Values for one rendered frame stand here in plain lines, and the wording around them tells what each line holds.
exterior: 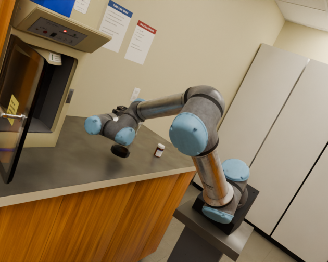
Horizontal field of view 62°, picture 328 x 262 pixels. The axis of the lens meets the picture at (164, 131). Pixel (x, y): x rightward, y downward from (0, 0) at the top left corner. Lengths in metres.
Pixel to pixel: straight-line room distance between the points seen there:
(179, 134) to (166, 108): 0.23
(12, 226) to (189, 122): 0.74
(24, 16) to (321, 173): 3.25
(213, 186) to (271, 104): 2.80
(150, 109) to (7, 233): 0.67
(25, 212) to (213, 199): 0.68
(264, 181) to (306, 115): 0.94
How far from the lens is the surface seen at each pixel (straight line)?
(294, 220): 3.73
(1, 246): 1.20
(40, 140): 1.33
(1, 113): 0.87
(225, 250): 1.25
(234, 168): 1.14
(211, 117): 0.78
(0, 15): 0.98
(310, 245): 3.78
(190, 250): 1.38
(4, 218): 1.11
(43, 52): 1.20
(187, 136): 0.75
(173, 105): 0.95
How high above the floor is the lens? 1.52
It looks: 14 degrees down
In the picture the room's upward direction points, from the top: 24 degrees clockwise
